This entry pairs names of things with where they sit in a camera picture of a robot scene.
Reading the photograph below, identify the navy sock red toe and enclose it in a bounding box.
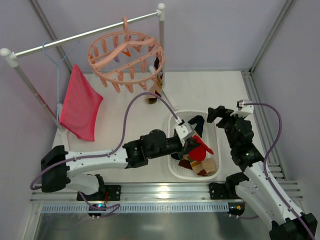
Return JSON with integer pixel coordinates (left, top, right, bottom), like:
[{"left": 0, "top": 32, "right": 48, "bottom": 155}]
[{"left": 188, "top": 115, "right": 205, "bottom": 138}]

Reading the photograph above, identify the beige striped sock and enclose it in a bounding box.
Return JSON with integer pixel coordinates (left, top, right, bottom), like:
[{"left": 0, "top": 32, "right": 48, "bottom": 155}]
[{"left": 178, "top": 157, "right": 218, "bottom": 177}]

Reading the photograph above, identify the dark striped sock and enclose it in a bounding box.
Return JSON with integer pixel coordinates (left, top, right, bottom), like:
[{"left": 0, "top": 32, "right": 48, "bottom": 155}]
[{"left": 145, "top": 75, "right": 163, "bottom": 105}]

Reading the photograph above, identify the brown yellow argyle sock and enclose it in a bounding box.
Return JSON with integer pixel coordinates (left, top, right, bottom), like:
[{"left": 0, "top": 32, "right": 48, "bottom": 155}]
[{"left": 153, "top": 57, "right": 162, "bottom": 71}]

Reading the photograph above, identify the navy patterned sock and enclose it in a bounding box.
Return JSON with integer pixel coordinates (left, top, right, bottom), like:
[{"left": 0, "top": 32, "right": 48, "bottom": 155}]
[{"left": 170, "top": 153, "right": 184, "bottom": 161}]

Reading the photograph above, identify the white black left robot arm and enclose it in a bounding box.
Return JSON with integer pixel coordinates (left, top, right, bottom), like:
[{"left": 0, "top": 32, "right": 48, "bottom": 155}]
[{"left": 40, "top": 129, "right": 200, "bottom": 201}]

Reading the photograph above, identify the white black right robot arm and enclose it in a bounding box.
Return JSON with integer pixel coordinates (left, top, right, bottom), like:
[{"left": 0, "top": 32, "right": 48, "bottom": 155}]
[{"left": 207, "top": 102, "right": 318, "bottom": 240}]

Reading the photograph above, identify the pink round clip hanger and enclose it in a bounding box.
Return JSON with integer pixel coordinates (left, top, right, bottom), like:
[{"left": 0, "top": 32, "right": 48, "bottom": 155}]
[{"left": 87, "top": 16, "right": 165, "bottom": 93}]

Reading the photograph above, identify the white perforated plastic basket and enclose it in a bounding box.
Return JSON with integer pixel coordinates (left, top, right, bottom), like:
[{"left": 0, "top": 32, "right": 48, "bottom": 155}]
[{"left": 168, "top": 110, "right": 221, "bottom": 181}]

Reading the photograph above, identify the pink cloth towel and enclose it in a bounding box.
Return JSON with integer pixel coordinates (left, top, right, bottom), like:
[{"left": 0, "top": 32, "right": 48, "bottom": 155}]
[{"left": 59, "top": 64, "right": 104, "bottom": 142}]

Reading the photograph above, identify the white metal clothes rack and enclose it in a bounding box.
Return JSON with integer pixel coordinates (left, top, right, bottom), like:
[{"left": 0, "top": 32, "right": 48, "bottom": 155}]
[{"left": 0, "top": 3, "right": 166, "bottom": 148}]

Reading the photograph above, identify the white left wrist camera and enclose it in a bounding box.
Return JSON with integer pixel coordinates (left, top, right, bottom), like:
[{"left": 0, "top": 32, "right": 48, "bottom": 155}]
[{"left": 174, "top": 120, "right": 194, "bottom": 146}]

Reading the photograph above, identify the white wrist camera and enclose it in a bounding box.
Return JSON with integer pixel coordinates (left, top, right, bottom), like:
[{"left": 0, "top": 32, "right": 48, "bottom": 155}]
[
  {"left": 230, "top": 99, "right": 254, "bottom": 118},
  {"left": 174, "top": 120, "right": 194, "bottom": 146}
]

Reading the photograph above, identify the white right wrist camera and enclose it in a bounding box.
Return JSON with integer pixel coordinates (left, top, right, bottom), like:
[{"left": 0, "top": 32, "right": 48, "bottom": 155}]
[{"left": 230, "top": 99, "right": 254, "bottom": 118}]

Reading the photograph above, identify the white cable duct strip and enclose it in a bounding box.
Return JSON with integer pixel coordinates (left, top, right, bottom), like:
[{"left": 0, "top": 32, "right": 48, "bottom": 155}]
[{"left": 41, "top": 202, "right": 229, "bottom": 214}]

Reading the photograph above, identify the aluminium rail frame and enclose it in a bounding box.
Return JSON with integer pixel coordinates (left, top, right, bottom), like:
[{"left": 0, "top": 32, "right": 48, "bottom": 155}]
[{"left": 29, "top": 69, "right": 305, "bottom": 203}]

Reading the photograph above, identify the light blue wire hanger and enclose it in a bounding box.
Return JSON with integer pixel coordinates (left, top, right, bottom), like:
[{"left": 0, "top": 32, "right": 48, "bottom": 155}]
[{"left": 41, "top": 40, "right": 81, "bottom": 122}]

